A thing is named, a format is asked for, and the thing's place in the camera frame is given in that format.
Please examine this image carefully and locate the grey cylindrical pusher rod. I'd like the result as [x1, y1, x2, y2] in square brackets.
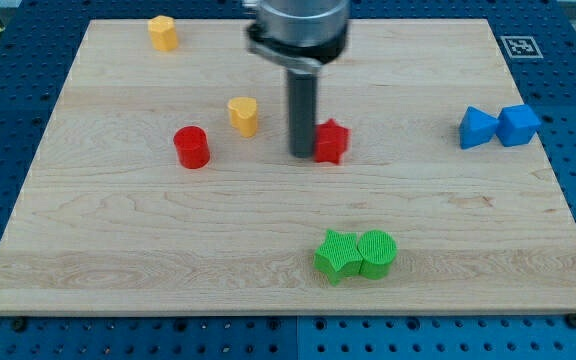
[287, 69, 317, 158]

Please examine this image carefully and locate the red star block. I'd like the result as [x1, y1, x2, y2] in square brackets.
[314, 118, 351, 165]

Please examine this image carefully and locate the green star block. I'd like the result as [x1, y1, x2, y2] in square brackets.
[313, 229, 363, 286]

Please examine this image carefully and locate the yellow heart block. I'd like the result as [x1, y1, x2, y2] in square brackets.
[227, 97, 258, 138]

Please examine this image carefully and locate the red cylinder block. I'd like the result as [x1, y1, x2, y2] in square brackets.
[173, 126, 211, 169]

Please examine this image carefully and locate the yellow hexagon block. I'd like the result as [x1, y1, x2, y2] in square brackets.
[147, 15, 179, 51]

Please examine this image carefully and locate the wooden board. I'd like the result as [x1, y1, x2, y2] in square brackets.
[0, 19, 576, 317]

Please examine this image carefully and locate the blue triangle block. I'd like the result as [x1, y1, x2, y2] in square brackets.
[459, 106, 499, 149]

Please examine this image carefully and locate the green cylinder block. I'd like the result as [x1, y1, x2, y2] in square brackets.
[357, 230, 398, 280]

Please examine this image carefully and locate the blue cube block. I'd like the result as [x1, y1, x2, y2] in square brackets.
[496, 104, 541, 147]

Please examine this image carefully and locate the fiducial marker tag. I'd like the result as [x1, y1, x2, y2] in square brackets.
[500, 35, 543, 59]

